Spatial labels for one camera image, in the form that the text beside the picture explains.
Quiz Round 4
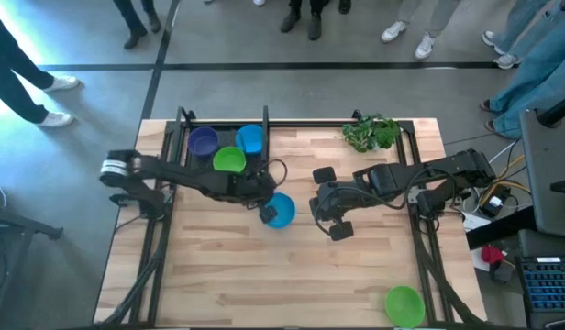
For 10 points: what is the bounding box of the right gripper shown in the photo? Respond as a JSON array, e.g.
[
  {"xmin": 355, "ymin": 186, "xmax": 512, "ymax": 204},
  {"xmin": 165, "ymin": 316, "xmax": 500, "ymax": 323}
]
[{"xmin": 311, "ymin": 165, "xmax": 373, "ymax": 243}]

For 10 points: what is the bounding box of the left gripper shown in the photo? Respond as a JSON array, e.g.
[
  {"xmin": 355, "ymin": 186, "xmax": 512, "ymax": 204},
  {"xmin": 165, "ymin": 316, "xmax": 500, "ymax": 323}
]
[{"xmin": 226, "ymin": 171, "xmax": 280, "ymax": 226}]

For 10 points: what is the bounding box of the blue mini bowl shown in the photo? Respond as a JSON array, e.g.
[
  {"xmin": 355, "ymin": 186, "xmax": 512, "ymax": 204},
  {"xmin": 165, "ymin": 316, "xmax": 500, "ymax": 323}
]
[
  {"xmin": 234, "ymin": 124, "xmax": 265, "ymax": 155},
  {"xmin": 263, "ymin": 192, "xmax": 297, "ymax": 230}
]

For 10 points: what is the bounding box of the green mini bowl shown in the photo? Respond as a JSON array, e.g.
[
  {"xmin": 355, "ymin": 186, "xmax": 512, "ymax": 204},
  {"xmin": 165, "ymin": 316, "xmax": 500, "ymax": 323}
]
[
  {"xmin": 383, "ymin": 284, "xmax": 427, "ymax": 329},
  {"xmin": 212, "ymin": 146, "xmax": 248, "ymax": 175}
]

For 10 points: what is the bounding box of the purple mini bowl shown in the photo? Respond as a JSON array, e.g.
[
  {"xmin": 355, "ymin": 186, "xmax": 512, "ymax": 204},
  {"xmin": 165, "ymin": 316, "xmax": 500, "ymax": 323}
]
[{"xmin": 186, "ymin": 126, "xmax": 220, "ymax": 159}]

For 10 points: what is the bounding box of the green potted plant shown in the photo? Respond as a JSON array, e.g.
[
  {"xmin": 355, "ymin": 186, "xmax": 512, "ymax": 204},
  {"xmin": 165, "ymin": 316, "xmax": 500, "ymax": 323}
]
[{"xmin": 341, "ymin": 113, "xmax": 402, "ymax": 154}]

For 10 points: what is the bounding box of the black mesh rack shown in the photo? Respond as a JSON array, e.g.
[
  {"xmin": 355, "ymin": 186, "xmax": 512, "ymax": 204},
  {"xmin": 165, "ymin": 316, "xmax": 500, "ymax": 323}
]
[{"xmin": 181, "ymin": 105, "xmax": 271, "ymax": 178}]

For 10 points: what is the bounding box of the white power strip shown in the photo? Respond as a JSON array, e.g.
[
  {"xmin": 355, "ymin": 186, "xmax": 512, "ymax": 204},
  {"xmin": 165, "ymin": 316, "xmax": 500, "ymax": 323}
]
[{"xmin": 460, "ymin": 212, "xmax": 493, "ymax": 234}]

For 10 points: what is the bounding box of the black power supply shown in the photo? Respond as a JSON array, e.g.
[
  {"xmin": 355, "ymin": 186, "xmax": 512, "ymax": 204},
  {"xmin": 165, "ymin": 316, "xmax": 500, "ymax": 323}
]
[{"xmin": 478, "ymin": 184, "xmax": 512, "ymax": 217}]

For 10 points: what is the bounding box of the red object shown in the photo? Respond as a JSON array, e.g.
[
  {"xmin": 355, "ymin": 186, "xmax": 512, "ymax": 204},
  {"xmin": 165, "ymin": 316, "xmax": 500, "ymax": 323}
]
[{"xmin": 480, "ymin": 245, "xmax": 507, "ymax": 266}]

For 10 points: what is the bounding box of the person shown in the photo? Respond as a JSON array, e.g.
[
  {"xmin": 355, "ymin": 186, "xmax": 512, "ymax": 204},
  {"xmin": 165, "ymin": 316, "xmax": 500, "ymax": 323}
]
[
  {"xmin": 380, "ymin": 0, "xmax": 463, "ymax": 61},
  {"xmin": 0, "ymin": 6, "xmax": 82, "ymax": 129},
  {"xmin": 481, "ymin": 0, "xmax": 565, "ymax": 71},
  {"xmin": 111, "ymin": 0, "xmax": 163, "ymax": 50},
  {"xmin": 280, "ymin": 0, "xmax": 353, "ymax": 42},
  {"xmin": 480, "ymin": 17, "xmax": 565, "ymax": 141}
]

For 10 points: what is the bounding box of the grey laptop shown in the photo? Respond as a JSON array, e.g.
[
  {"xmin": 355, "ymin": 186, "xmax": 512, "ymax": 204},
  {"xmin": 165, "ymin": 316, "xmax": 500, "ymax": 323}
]
[{"xmin": 519, "ymin": 108, "xmax": 565, "ymax": 240}]

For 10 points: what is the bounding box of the blue backlit keyboard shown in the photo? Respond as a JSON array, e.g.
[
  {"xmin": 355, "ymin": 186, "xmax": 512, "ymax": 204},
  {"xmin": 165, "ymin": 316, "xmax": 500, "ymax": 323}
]
[{"xmin": 515, "ymin": 255, "xmax": 565, "ymax": 315}]

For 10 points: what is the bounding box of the black chair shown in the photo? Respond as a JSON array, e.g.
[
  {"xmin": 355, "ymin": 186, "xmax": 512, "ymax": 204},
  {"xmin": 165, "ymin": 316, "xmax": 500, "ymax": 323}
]
[{"xmin": 0, "ymin": 181, "xmax": 64, "ymax": 330}]

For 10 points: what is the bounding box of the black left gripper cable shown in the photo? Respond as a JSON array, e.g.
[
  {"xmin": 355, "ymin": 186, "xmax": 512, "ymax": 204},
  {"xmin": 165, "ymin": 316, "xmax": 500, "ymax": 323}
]
[{"xmin": 262, "ymin": 158, "xmax": 289, "ymax": 190}]

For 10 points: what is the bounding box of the white cable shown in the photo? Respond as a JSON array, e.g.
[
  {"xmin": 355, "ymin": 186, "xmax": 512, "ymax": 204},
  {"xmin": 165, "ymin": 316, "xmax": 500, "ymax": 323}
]
[{"xmin": 487, "ymin": 138, "xmax": 521, "ymax": 165}]

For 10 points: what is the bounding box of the yellow cable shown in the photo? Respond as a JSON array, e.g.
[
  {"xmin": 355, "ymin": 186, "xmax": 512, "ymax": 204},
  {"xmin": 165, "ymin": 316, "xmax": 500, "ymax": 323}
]
[{"xmin": 478, "ymin": 154, "xmax": 527, "ymax": 205}]

